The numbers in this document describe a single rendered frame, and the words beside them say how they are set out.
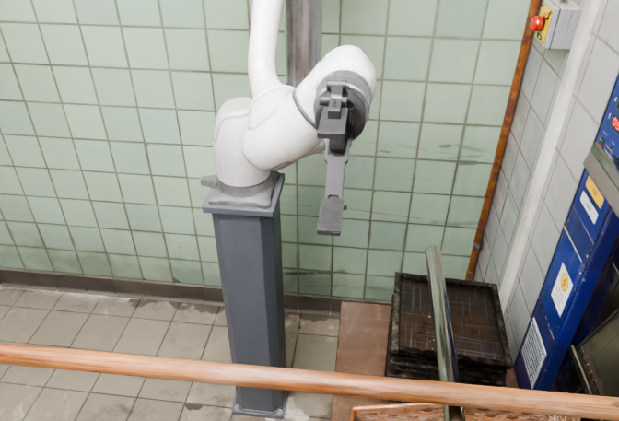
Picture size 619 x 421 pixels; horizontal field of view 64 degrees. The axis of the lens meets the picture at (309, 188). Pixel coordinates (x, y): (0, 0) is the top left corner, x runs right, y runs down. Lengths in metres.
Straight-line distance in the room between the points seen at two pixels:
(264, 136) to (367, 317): 0.92
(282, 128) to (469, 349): 0.76
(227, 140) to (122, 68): 0.77
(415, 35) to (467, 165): 0.54
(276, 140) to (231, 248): 0.68
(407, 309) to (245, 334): 0.62
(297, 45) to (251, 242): 0.58
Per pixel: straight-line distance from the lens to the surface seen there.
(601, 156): 0.90
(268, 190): 1.44
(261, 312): 1.69
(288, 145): 0.89
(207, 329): 2.44
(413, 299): 1.43
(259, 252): 1.50
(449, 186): 2.01
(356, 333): 1.63
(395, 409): 1.28
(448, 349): 0.85
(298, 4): 1.31
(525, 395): 0.79
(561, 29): 1.45
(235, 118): 1.31
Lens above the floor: 1.82
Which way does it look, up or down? 34 degrees down
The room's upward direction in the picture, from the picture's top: straight up
